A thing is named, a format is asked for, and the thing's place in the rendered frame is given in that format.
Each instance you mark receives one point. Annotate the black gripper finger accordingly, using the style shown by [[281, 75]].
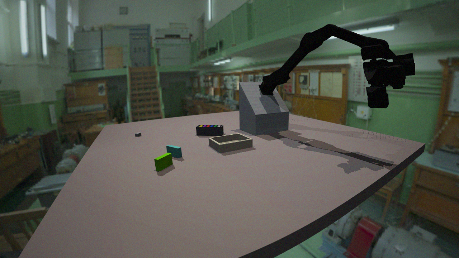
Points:
[[371, 69], [376, 91]]

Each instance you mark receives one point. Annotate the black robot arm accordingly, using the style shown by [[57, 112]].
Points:
[[396, 71]]

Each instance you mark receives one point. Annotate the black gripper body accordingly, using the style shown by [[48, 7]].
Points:
[[373, 52]]

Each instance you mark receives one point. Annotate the green rectangular block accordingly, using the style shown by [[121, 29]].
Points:
[[163, 161]]

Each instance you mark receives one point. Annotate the teal rectangular block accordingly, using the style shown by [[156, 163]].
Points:
[[174, 150]]

